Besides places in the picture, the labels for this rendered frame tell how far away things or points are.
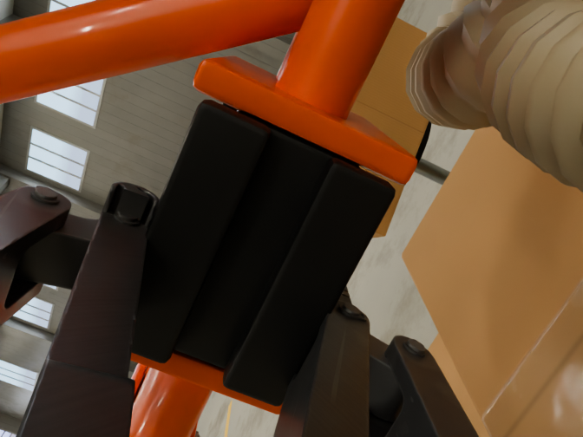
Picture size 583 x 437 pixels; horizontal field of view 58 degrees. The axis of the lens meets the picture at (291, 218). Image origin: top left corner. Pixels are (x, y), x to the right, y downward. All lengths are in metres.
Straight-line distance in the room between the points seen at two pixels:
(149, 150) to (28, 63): 10.28
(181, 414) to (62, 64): 0.11
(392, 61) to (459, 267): 1.28
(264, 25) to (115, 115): 10.20
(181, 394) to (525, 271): 0.17
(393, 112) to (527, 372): 1.32
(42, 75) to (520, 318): 0.22
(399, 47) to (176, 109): 8.39
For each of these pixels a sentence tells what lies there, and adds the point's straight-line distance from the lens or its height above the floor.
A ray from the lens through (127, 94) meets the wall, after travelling 10.05.
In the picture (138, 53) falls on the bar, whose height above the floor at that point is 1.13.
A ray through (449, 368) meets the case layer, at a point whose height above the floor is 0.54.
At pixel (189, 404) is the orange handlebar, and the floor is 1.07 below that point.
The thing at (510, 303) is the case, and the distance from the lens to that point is 0.28.
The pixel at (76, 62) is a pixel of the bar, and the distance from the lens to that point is 0.17.
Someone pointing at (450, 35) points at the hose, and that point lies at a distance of 0.19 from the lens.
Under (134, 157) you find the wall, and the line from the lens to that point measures 10.66.
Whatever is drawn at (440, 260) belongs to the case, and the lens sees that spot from 0.35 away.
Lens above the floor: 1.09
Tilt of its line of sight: 9 degrees down
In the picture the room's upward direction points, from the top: 66 degrees counter-clockwise
